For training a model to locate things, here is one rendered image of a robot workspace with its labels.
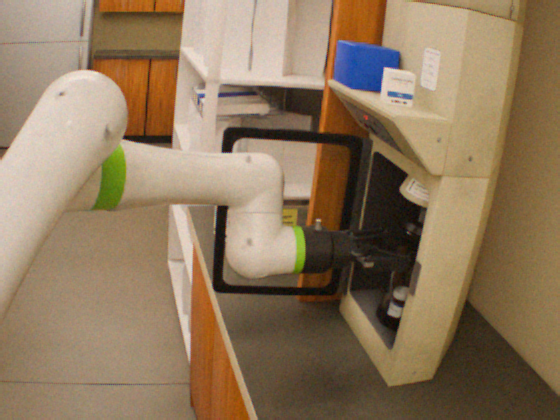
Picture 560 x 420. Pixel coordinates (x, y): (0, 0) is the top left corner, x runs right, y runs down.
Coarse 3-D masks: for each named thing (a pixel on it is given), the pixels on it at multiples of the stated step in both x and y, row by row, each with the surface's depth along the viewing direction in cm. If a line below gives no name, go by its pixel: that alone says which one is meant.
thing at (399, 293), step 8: (400, 224) 114; (408, 232) 111; (400, 240) 114; (408, 240) 112; (400, 248) 114; (408, 248) 112; (416, 248) 111; (392, 272) 117; (400, 272) 114; (408, 272) 113; (392, 280) 116; (400, 280) 115; (408, 280) 114; (392, 288) 116; (400, 288) 115; (408, 288) 114; (384, 296) 120; (392, 296) 117; (400, 296) 115; (384, 304) 119; (392, 304) 117; (400, 304) 116; (392, 312) 117; (400, 312) 116
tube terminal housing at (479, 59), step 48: (480, 48) 86; (432, 96) 96; (480, 96) 89; (384, 144) 115; (480, 144) 93; (432, 192) 97; (480, 192) 97; (432, 240) 98; (480, 240) 116; (384, 288) 136; (432, 288) 103; (432, 336) 108
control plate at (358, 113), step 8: (352, 112) 115; (360, 112) 107; (360, 120) 114; (368, 120) 106; (376, 120) 99; (368, 128) 113; (376, 128) 105; (384, 128) 98; (384, 136) 104; (392, 144) 103; (400, 152) 102
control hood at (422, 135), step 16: (352, 96) 103; (368, 96) 100; (368, 112) 100; (384, 112) 90; (400, 112) 90; (416, 112) 92; (432, 112) 95; (400, 128) 88; (416, 128) 89; (432, 128) 89; (448, 128) 90; (400, 144) 97; (416, 144) 90; (432, 144) 91; (416, 160) 95; (432, 160) 92
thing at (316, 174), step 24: (240, 144) 118; (264, 144) 119; (288, 144) 120; (312, 144) 120; (288, 168) 122; (312, 168) 122; (336, 168) 123; (288, 192) 124; (312, 192) 125; (336, 192) 125; (288, 216) 126; (312, 216) 127; (336, 216) 128
